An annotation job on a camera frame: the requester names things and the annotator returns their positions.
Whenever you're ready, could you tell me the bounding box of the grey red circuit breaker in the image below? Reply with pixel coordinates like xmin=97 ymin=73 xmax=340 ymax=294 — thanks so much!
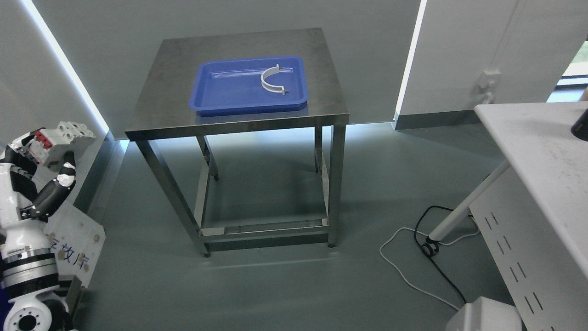
xmin=24 ymin=121 xmax=96 ymax=172

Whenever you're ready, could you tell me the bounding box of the black cable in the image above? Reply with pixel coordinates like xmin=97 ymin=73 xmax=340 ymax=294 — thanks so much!
xmin=414 ymin=205 xmax=471 ymax=305

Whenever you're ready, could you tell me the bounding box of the white robotic hand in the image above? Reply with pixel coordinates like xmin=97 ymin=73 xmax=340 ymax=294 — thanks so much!
xmin=0 ymin=133 xmax=76 ymax=258

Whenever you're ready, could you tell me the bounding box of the stainless steel table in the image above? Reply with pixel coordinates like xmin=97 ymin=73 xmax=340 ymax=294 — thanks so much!
xmin=124 ymin=28 xmax=349 ymax=258

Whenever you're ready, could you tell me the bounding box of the white wall socket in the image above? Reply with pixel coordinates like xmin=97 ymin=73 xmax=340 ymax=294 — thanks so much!
xmin=478 ymin=69 xmax=502 ymax=90

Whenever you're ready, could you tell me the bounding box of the blue plastic tray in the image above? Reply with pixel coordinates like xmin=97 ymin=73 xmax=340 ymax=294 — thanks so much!
xmin=188 ymin=55 xmax=309 ymax=117

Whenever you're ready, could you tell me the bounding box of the white desk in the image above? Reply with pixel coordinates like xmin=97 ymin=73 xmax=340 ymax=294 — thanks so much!
xmin=423 ymin=102 xmax=588 ymax=331

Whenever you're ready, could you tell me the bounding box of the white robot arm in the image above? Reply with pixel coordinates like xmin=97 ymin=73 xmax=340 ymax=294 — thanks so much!
xmin=1 ymin=127 xmax=76 ymax=331

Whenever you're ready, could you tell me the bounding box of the black object on desk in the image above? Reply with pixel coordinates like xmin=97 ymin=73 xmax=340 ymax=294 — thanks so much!
xmin=571 ymin=109 xmax=588 ymax=141

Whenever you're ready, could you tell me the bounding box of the white power plug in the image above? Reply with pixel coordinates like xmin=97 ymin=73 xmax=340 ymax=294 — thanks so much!
xmin=481 ymin=91 xmax=494 ymax=105

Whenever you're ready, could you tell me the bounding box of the white sign board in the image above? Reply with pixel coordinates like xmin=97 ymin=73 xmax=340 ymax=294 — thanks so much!
xmin=44 ymin=201 xmax=106 ymax=288

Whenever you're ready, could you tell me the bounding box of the white cable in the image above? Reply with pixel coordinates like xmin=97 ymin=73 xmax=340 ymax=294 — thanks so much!
xmin=379 ymin=216 xmax=481 ymax=311

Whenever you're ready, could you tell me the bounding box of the white curved plastic bracket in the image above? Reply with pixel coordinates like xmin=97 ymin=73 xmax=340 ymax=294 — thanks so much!
xmin=260 ymin=64 xmax=292 ymax=96

